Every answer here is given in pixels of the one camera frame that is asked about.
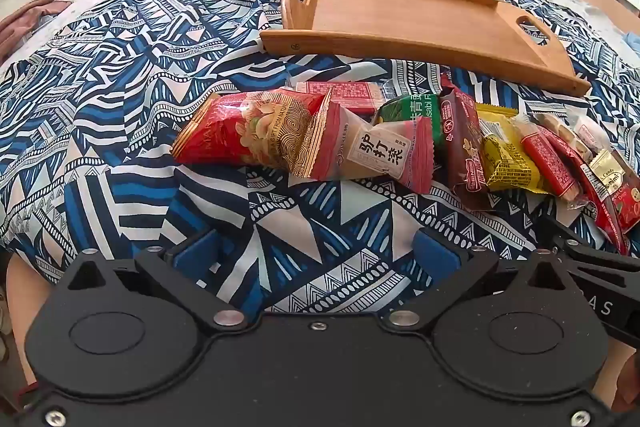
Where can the gold red candy packet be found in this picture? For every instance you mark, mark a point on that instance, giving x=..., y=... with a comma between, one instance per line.
x=612, y=187

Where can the brown chocolate packet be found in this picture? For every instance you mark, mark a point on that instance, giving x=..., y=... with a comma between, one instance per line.
x=462, y=142

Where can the light blue cloth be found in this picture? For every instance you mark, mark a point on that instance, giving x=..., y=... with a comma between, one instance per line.
x=633, y=43

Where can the white clear candy packet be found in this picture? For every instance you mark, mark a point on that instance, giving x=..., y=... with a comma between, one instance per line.
x=587, y=129

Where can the red label cracker packet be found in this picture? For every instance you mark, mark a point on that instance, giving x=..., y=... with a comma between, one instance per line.
x=345, y=93

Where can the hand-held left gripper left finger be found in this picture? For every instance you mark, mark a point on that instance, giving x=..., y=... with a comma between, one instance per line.
x=196, y=254

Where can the blue white patterned blanket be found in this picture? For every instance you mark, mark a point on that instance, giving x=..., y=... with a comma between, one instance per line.
x=125, y=82

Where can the green pea packet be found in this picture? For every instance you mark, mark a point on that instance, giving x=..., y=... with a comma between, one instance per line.
x=410, y=114

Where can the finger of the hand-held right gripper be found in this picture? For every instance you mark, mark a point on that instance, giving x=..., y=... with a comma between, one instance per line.
x=595, y=252

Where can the pink pastry packet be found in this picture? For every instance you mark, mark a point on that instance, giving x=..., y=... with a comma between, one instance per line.
x=380, y=152

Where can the yellow snack packet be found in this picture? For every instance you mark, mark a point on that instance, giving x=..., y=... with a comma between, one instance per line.
x=505, y=152

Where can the clear biscuit packet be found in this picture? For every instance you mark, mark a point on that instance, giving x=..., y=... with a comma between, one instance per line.
x=565, y=134

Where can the long red stick packet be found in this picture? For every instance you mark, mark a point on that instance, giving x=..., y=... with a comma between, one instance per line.
x=595, y=202

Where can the red peanut packet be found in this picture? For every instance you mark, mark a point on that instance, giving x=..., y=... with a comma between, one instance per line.
x=245, y=132

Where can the brown cloth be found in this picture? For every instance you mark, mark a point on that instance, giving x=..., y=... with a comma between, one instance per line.
x=25, y=17

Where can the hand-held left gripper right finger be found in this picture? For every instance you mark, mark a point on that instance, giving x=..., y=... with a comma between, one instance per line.
x=435, y=254

